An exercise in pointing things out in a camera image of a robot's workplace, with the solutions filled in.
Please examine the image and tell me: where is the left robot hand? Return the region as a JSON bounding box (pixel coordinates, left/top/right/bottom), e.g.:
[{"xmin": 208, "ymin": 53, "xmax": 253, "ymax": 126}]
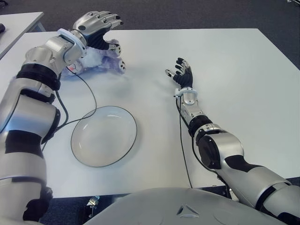
[{"xmin": 72, "ymin": 10, "xmax": 124, "ymax": 52}]

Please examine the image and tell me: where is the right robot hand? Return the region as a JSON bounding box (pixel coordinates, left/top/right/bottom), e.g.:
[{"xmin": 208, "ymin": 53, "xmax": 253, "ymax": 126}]
[{"xmin": 165, "ymin": 57, "xmax": 195, "ymax": 90}]

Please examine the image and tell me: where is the purple plush bunny doll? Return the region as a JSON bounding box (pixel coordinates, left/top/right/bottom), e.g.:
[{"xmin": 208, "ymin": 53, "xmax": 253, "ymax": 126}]
[{"xmin": 60, "ymin": 38, "xmax": 128, "ymax": 78}]

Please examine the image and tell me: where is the white plate with dark rim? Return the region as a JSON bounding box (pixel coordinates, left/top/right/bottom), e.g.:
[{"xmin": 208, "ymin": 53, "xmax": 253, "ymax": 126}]
[{"xmin": 70, "ymin": 105, "xmax": 138, "ymax": 168}]

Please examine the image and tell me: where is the white side table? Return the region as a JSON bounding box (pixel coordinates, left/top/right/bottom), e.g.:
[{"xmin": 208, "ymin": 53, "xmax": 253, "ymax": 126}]
[{"xmin": 0, "ymin": 11, "xmax": 45, "ymax": 60}]

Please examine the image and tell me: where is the grey robot torso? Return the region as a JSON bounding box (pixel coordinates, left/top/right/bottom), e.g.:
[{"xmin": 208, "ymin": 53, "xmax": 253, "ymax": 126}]
[{"xmin": 83, "ymin": 187, "xmax": 285, "ymax": 225}]

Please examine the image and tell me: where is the metal table caster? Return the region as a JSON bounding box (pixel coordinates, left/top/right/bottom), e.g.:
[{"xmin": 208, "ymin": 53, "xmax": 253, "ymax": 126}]
[{"xmin": 86, "ymin": 195, "xmax": 101, "ymax": 213}]

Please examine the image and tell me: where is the long black wrist cable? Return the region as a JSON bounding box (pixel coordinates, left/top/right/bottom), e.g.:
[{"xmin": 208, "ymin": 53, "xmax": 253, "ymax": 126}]
[{"xmin": 174, "ymin": 95, "xmax": 194, "ymax": 189}]

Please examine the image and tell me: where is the thin black cable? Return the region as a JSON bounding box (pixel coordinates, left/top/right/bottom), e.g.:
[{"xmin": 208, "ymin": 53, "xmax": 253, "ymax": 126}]
[{"xmin": 55, "ymin": 67, "xmax": 98, "ymax": 130}]

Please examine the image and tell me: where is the black elbow loop cable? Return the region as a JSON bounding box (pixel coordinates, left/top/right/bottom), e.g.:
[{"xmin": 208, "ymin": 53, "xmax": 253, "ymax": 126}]
[{"xmin": 191, "ymin": 135, "xmax": 218, "ymax": 174}]

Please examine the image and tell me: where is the thick black cable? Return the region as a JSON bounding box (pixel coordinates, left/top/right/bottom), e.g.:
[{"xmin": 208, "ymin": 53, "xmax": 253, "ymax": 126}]
[{"xmin": 40, "ymin": 92, "xmax": 70, "ymax": 151}]

